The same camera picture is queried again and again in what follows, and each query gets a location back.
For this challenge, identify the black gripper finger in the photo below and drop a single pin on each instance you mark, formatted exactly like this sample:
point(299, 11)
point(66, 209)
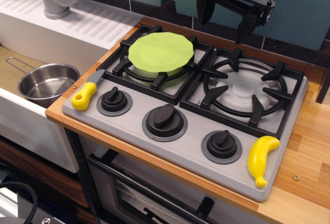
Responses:
point(205, 9)
point(251, 20)

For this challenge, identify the yellow toy banana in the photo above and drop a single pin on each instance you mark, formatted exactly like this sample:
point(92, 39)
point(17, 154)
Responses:
point(257, 158)

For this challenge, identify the green plastic plate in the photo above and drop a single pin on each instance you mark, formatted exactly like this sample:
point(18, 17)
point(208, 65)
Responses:
point(160, 52)

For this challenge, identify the black left burner grate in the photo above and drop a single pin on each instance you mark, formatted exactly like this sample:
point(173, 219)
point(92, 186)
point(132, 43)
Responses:
point(165, 86)

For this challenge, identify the black burner grate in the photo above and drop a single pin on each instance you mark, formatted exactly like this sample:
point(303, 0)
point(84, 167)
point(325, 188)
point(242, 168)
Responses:
point(165, 86)
point(254, 96)

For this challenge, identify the black right burner grate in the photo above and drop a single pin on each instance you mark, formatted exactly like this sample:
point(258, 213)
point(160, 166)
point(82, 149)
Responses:
point(254, 96)

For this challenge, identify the grey toy stove top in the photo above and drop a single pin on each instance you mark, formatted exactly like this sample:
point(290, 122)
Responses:
point(185, 151)

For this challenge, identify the black middle stove knob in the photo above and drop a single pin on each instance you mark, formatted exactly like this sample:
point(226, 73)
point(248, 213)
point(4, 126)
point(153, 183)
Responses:
point(165, 123)

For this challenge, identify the black stove knob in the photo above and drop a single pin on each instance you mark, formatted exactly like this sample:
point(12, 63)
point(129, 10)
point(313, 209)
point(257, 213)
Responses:
point(221, 147)
point(114, 103)
point(165, 123)

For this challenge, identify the black right stove knob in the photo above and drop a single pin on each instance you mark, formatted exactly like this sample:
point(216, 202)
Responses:
point(221, 147)

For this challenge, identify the black left stove knob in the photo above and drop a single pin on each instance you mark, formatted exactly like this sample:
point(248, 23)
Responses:
point(114, 103)

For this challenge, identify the white toy sink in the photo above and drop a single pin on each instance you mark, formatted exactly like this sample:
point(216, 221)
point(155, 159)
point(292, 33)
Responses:
point(79, 39)

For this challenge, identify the stainless steel pot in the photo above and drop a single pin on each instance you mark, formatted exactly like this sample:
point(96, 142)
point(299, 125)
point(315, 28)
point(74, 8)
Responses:
point(45, 84)

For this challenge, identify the toy oven door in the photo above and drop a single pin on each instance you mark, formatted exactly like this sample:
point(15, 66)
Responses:
point(141, 194)

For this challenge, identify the yellow handled toy knife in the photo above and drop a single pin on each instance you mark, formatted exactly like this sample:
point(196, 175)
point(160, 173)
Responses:
point(81, 100)

